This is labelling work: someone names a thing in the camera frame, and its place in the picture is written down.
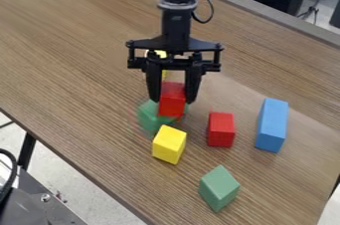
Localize long blue block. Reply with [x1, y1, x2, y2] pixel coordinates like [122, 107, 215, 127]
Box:
[254, 97, 291, 154]

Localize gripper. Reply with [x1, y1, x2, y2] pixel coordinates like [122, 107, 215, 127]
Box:
[124, 1, 227, 105]

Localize black metal stand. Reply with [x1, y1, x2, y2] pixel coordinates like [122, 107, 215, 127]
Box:
[0, 148, 88, 225]

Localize yellow block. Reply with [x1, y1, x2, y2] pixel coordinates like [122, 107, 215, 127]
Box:
[152, 49, 170, 82]
[151, 123, 189, 166]

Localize green block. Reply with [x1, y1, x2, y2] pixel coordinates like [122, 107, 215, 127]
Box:
[135, 99, 191, 139]
[196, 164, 243, 213]

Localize red block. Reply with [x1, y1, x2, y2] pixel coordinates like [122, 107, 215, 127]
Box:
[206, 112, 239, 148]
[156, 81, 188, 118]

